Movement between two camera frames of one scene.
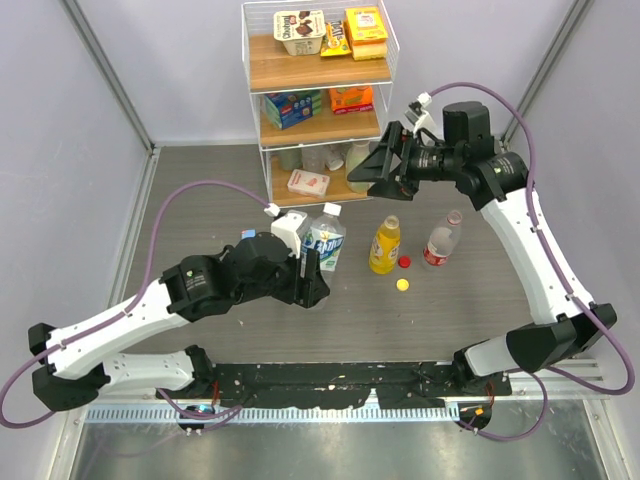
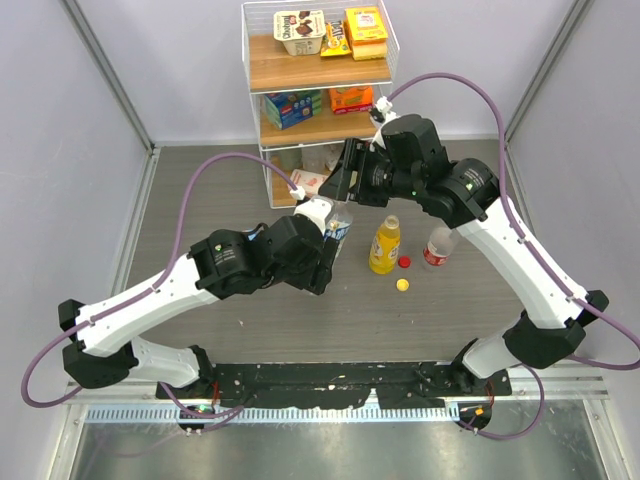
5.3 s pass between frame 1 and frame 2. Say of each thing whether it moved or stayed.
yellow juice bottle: stayed
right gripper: moved
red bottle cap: stayed
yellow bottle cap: stayed
